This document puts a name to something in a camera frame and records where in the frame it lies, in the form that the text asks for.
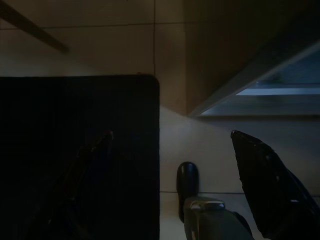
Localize silver fridge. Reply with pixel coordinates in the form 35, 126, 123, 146
183, 0, 320, 118

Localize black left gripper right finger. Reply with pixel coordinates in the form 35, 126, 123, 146
230, 129, 320, 240

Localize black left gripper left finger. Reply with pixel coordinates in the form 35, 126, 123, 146
47, 130, 115, 240

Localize black floor mat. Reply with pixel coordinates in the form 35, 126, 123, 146
0, 74, 161, 240

